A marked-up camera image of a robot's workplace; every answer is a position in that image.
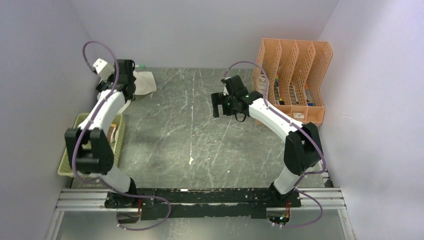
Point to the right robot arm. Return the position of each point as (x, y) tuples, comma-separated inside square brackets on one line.
[(302, 144)]

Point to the green plastic basket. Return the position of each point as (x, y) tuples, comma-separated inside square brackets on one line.
[(64, 168)]

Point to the yellow brown bear towel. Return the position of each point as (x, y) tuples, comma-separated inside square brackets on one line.
[(112, 133)]

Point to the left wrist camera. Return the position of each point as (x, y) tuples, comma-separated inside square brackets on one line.
[(103, 69)]

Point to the aluminium frame rails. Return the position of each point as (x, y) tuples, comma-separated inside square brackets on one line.
[(194, 174)]

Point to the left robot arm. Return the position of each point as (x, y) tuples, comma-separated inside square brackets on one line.
[(87, 145)]

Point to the small white box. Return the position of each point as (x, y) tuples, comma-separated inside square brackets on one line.
[(299, 115)]

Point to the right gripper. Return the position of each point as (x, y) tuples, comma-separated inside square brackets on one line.
[(219, 98)]

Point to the orange file organizer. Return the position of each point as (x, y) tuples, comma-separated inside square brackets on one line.
[(292, 71)]

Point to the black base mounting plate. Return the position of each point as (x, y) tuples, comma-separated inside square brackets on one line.
[(203, 202)]

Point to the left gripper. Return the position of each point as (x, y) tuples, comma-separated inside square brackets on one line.
[(110, 79)]

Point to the white towel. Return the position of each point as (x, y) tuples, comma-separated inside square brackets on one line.
[(144, 84)]

